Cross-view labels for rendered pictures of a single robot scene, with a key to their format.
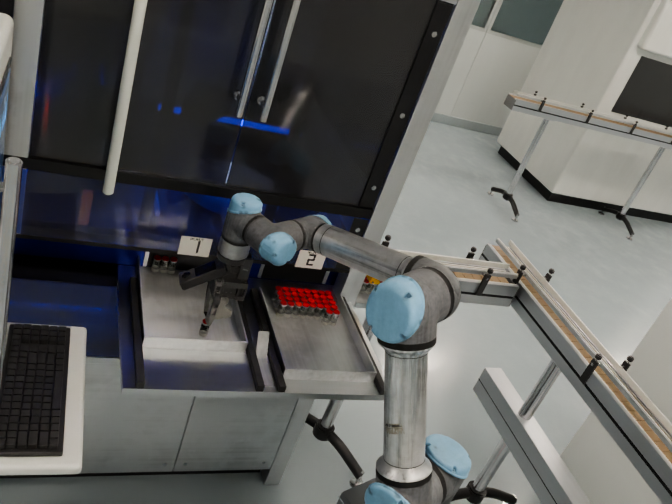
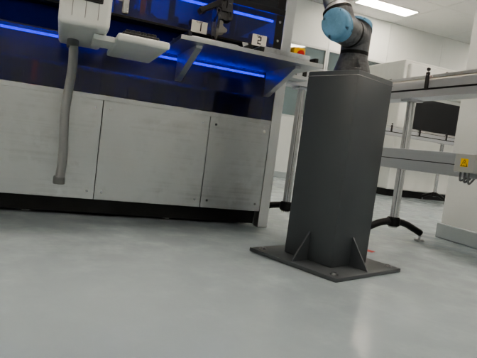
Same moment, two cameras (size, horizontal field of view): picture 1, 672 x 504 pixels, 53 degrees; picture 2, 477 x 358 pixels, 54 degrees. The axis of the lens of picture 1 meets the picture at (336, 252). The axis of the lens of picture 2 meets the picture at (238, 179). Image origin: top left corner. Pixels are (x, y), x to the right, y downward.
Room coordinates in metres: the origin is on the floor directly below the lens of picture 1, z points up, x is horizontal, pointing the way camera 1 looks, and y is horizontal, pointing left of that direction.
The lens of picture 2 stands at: (-0.86, -0.17, 0.45)
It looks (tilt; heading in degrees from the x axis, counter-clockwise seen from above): 4 degrees down; 5
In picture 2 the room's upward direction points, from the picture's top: 7 degrees clockwise
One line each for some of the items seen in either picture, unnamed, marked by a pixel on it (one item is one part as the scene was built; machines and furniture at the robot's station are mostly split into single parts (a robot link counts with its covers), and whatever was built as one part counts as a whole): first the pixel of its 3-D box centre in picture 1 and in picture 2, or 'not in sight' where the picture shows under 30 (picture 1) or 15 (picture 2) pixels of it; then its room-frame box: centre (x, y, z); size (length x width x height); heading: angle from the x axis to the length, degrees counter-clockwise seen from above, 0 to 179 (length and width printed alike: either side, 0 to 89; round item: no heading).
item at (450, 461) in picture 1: (437, 469); (355, 35); (1.13, -0.39, 0.96); 0.13 x 0.12 x 0.14; 147
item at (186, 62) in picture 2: not in sight; (187, 64); (1.34, 0.35, 0.79); 0.34 x 0.03 x 0.13; 27
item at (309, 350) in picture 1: (314, 332); (270, 59); (1.53, -0.02, 0.90); 0.34 x 0.26 x 0.04; 27
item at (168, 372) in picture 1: (251, 331); (237, 59); (1.47, 0.14, 0.87); 0.70 x 0.48 x 0.02; 117
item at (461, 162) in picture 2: not in sight; (468, 163); (1.49, -1.04, 0.50); 0.12 x 0.05 x 0.09; 27
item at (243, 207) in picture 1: (243, 219); not in sight; (1.38, 0.23, 1.24); 0.09 x 0.08 x 0.11; 57
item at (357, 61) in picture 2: not in sight; (352, 64); (1.13, -0.39, 0.84); 0.15 x 0.15 x 0.10
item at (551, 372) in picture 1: (513, 432); (402, 164); (1.99, -0.86, 0.46); 0.09 x 0.09 x 0.77; 27
